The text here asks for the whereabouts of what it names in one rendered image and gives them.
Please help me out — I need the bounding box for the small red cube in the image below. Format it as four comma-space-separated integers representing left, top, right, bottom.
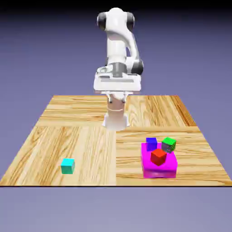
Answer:
150, 148, 167, 167

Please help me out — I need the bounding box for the small cyan cube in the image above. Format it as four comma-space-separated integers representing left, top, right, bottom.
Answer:
60, 158, 76, 175

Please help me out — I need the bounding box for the small blue cube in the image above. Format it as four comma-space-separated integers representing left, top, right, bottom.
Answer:
145, 137, 158, 151

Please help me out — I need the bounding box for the large magenta box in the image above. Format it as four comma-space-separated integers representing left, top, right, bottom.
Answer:
141, 142, 178, 179

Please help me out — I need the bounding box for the small green cube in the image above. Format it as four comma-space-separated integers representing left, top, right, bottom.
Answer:
161, 137, 177, 153

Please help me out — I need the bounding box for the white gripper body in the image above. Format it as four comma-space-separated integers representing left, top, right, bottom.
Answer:
93, 72, 142, 95

